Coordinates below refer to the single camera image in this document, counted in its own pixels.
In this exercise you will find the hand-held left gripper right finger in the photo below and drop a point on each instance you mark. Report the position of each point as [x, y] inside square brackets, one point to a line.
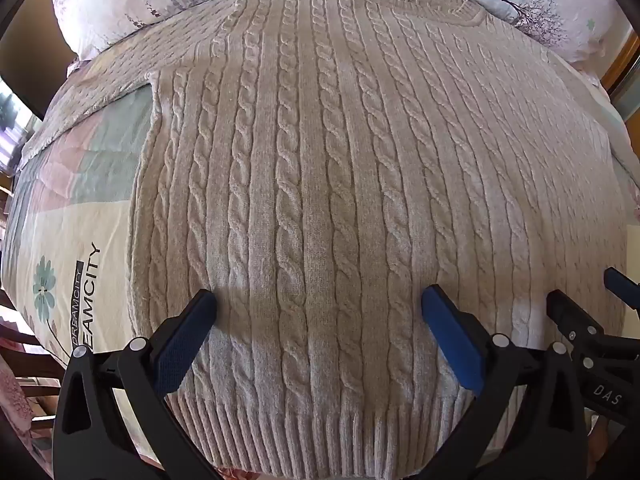
[452, 341]

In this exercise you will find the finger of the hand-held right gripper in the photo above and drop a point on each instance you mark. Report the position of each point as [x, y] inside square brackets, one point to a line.
[570, 316]
[622, 284]

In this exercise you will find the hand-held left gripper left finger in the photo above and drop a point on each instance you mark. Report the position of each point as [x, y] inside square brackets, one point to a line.
[184, 341]

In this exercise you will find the wooden chair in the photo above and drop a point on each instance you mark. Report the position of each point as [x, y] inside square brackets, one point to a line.
[25, 360]

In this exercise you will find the dark headboard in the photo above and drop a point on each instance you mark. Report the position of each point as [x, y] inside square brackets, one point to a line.
[35, 45]

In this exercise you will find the wooden door frame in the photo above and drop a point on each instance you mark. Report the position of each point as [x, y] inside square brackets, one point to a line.
[625, 72]

